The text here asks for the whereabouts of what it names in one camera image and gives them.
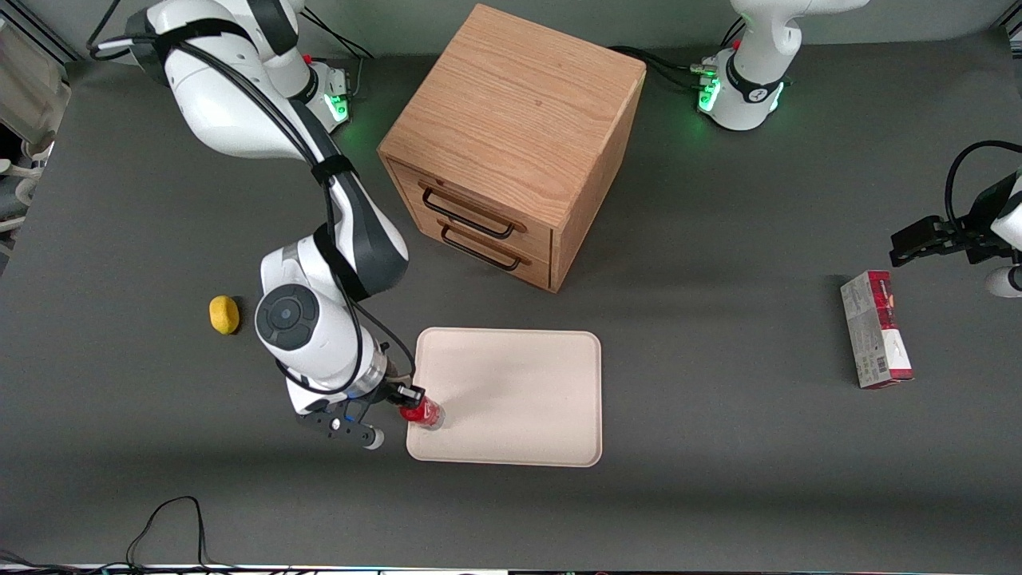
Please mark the grey equipment box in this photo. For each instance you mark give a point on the grey equipment box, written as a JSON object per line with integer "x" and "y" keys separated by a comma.
{"x": 32, "y": 80}

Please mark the beige plastic tray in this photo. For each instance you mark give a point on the beige plastic tray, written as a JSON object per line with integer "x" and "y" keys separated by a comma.
{"x": 519, "y": 391}

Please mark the red plaid cardboard box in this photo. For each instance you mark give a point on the red plaid cardboard box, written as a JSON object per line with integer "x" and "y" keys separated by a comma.
{"x": 870, "y": 327}

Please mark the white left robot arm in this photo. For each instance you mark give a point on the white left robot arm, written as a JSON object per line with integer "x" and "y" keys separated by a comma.
{"x": 754, "y": 56}

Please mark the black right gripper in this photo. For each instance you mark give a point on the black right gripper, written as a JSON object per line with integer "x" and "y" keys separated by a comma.
{"x": 391, "y": 390}

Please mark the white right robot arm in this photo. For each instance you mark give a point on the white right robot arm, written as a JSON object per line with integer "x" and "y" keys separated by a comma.
{"x": 223, "y": 104}

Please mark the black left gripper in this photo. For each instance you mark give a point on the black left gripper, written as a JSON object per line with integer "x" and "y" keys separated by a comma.
{"x": 968, "y": 236}

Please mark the yellow lemon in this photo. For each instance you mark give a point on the yellow lemon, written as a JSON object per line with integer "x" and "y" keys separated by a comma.
{"x": 224, "y": 315}

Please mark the wooden drawer front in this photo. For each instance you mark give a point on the wooden drawer front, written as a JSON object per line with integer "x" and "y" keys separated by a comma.
{"x": 531, "y": 235}
{"x": 536, "y": 271}

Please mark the wooden drawer cabinet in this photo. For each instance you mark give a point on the wooden drawer cabinet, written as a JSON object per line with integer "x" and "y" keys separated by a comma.
{"x": 511, "y": 104}

